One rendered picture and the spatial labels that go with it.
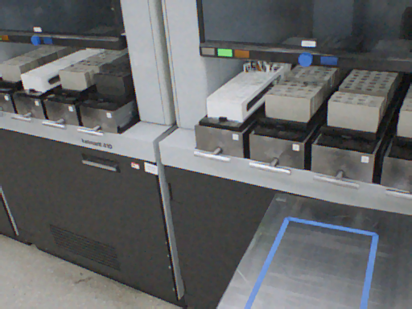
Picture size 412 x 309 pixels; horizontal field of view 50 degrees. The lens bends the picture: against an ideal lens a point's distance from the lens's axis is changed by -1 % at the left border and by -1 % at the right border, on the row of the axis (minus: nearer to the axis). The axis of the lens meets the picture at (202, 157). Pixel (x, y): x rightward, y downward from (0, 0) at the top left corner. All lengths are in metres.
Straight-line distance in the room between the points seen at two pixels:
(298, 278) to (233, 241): 0.64
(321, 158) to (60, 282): 1.29
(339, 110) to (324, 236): 0.40
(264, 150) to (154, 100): 0.39
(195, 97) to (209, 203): 0.29
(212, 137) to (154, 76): 0.27
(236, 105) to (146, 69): 0.31
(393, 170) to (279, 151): 0.25
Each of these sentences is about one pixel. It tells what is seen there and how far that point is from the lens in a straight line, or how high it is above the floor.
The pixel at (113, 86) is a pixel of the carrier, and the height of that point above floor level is 0.85.
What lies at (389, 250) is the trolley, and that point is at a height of 0.82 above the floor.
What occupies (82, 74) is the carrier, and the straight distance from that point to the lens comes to 1.42.
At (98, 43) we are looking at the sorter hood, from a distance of 1.32.
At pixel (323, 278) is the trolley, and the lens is 0.65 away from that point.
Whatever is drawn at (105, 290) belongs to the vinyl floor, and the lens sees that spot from 1.87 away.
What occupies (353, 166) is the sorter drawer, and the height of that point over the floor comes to 0.77.
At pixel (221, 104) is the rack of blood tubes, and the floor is 0.86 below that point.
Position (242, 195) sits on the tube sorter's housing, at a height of 0.63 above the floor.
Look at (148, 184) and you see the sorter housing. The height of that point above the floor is 0.58.
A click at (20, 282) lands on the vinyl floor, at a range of 2.05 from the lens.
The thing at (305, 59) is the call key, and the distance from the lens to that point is 1.00.
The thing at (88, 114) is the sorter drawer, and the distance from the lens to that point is 1.35.
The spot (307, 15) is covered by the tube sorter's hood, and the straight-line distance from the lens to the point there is 1.00.
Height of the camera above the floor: 1.28
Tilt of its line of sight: 29 degrees down
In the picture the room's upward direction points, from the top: 6 degrees counter-clockwise
